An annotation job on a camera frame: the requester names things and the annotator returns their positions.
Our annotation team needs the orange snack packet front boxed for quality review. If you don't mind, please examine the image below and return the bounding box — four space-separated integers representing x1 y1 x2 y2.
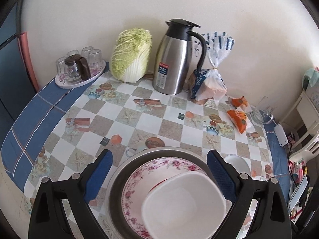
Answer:
227 109 252 134

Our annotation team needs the small white bowl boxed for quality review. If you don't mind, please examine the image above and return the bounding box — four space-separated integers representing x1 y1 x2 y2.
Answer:
224 154 251 176

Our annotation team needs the stainless steel basin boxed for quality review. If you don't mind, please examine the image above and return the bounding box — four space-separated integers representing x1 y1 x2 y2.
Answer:
105 147 216 238

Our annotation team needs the blue plaid tablecloth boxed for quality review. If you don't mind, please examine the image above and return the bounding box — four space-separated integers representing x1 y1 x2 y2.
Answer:
1 69 112 194

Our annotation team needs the napa cabbage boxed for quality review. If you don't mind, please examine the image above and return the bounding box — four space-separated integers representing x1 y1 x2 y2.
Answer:
110 28 152 83

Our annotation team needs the stainless steel thermos jug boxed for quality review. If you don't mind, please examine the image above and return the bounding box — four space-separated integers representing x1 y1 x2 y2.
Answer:
153 18 207 95

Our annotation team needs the glass teapot brown handle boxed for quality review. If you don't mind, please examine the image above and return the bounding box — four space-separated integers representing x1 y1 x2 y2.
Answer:
64 54 91 82

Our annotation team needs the red rimmed white bowl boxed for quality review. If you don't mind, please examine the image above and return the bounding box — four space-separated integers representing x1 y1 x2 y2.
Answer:
149 179 168 192

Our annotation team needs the white plastic chair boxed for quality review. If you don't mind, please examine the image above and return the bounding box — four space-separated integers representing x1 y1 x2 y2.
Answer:
289 122 318 166

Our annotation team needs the dark blue refrigerator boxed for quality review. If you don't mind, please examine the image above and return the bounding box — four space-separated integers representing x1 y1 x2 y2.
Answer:
0 7 35 141

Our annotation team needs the white square bowl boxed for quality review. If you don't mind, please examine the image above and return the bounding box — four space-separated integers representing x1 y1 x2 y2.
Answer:
141 171 226 238

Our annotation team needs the orange snack packet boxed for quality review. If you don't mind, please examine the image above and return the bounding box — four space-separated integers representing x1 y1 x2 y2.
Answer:
227 109 252 134
231 96 251 112

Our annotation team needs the checkered patterned tablecloth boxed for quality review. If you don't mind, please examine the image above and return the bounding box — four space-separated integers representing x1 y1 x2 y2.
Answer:
23 71 275 239

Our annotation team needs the orange snack packet back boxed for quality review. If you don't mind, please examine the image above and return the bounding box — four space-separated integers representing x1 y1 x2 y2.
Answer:
231 96 251 112

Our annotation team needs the white floral tray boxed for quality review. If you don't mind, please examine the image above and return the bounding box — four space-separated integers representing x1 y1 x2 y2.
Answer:
54 60 108 89

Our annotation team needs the pink rolled mat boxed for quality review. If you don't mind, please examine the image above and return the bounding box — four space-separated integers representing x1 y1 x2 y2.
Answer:
19 32 39 92

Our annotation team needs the floral rimmed plate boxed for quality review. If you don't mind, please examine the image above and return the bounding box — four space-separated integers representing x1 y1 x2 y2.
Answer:
121 157 206 238

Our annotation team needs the bagged sliced bread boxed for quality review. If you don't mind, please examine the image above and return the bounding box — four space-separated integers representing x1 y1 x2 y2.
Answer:
188 31 235 105

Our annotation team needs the clear glass mug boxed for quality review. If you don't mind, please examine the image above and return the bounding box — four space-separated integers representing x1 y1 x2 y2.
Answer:
251 96 274 124

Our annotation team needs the white side shelf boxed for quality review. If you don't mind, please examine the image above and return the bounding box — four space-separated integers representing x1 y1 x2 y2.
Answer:
279 67 319 140

